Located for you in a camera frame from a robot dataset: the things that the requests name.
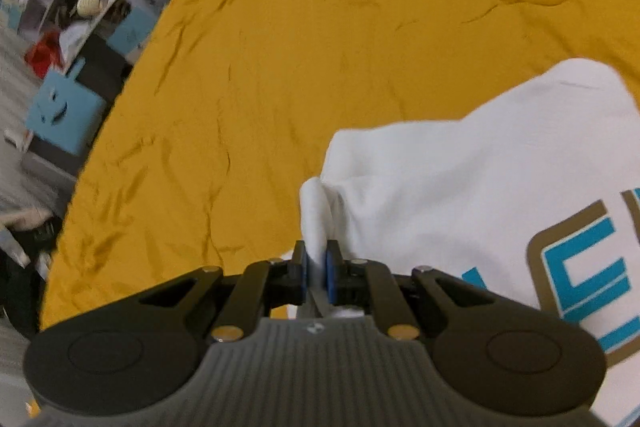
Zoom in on white printed t-shirt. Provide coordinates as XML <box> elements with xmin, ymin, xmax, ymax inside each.
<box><xmin>299</xmin><ymin>58</ymin><xmax>639</xmax><ymax>426</ymax></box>

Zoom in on blue smiley face chair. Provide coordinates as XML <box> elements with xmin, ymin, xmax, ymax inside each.
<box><xmin>25</xmin><ymin>57</ymin><xmax>106</xmax><ymax>156</ymax></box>

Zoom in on round cream plush toy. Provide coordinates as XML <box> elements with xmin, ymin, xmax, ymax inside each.
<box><xmin>76</xmin><ymin>0</ymin><xmax>104</xmax><ymax>18</ymax></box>

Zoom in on red bag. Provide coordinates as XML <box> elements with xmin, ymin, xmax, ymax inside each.
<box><xmin>24</xmin><ymin>30</ymin><xmax>64</xmax><ymax>80</ymax></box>

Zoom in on mustard yellow bed quilt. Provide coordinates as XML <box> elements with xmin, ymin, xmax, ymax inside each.
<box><xmin>40</xmin><ymin>0</ymin><xmax>639</xmax><ymax>327</ymax></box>

